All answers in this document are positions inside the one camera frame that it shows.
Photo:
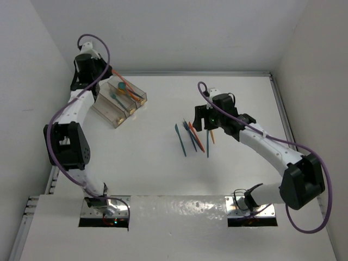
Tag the teal plastic spoon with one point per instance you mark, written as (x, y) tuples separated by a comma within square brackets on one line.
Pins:
[(118, 87)]

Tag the clear outer container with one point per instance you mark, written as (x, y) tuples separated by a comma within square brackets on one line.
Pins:
[(108, 112)]

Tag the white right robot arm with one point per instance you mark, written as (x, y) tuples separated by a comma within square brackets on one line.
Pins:
[(302, 177)]

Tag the teal plastic fork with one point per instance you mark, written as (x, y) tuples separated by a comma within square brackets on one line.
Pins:
[(114, 96)]

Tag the teal plastic knife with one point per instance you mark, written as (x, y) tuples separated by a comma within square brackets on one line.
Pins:
[(207, 143), (180, 140)]

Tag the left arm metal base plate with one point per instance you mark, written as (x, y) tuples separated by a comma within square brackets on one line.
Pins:
[(107, 208)]

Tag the orange plastic spoon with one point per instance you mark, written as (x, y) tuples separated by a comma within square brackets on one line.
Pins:
[(133, 95)]

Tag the orange plastic fork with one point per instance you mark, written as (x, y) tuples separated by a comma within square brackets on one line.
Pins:
[(124, 83)]

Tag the yellow plastic fork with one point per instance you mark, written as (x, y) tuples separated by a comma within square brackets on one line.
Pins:
[(212, 136)]

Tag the dark blue plastic fork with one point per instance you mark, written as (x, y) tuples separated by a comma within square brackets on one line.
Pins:
[(189, 136)]

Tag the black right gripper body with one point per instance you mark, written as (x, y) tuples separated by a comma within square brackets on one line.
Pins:
[(212, 120)]

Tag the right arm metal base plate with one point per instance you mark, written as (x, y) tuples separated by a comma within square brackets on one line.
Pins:
[(234, 211)]

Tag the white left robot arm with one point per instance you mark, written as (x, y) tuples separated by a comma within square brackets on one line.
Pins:
[(67, 146)]

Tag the clear spoon container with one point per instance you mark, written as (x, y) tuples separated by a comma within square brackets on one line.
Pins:
[(114, 81)]

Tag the clear middle container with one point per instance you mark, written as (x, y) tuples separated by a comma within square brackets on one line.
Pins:
[(106, 88)]

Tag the yellow plastic spoon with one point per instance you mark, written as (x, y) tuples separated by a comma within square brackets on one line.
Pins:
[(123, 92)]

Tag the orange plastic knife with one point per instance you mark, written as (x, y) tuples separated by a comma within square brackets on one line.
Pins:
[(196, 137)]

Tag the dark blue plastic spoon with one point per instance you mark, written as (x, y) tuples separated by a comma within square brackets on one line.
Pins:
[(134, 93)]

